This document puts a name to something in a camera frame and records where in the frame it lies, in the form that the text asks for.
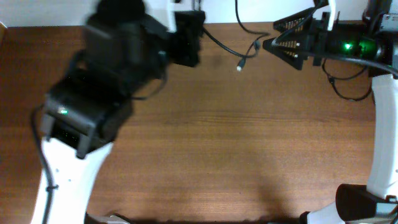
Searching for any black left camera cable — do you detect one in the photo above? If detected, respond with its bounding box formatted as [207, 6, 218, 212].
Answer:
[29, 104, 60, 224]

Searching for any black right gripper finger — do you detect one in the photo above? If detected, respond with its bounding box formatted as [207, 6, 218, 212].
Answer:
[262, 38, 309, 70]
[273, 7, 314, 33]

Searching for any black right camera cable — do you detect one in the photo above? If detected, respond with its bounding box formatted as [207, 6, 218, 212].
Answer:
[270, 0, 398, 78]

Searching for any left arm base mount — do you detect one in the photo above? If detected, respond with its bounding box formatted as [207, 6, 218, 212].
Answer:
[83, 213, 131, 224]

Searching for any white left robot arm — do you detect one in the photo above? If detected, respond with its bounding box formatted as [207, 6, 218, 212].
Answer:
[30, 1, 205, 223]

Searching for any black camera cable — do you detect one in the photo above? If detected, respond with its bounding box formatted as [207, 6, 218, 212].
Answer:
[29, 104, 60, 224]
[270, 0, 398, 78]

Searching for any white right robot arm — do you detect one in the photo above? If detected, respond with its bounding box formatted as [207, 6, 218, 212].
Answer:
[263, 1, 397, 223]

